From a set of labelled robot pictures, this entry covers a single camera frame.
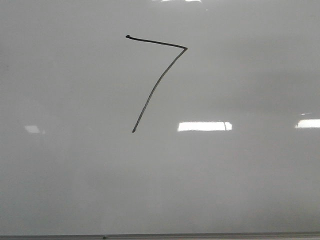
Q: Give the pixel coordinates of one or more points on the white glossy whiteboard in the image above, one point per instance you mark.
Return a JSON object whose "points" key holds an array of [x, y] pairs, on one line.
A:
{"points": [[159, 117]]}

